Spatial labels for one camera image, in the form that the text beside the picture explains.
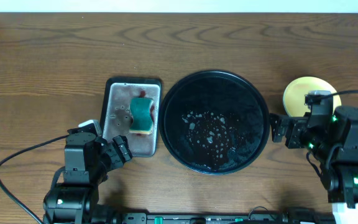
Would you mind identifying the yellow plate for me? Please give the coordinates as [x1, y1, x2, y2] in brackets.
[283, 77, 337, 117]

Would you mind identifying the green yellow sponge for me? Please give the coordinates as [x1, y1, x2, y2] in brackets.
[129, 98, 154, 135]

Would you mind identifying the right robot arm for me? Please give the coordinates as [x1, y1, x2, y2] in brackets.
[270, 105, 358, 223]

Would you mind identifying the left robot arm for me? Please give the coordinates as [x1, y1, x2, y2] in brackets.
[43, 124, 132, 224]

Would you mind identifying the rectangular black soapy tray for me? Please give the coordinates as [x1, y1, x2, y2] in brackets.
[100, 77, 162, 157]

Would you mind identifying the round black tray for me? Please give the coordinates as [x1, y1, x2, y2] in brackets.
[158, 70, 270, 175]

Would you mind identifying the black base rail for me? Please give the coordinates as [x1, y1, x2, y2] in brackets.
[112, 206, 336, 224]

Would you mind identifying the left black cable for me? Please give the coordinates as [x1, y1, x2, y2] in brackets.
[0, 134, 70, 224]

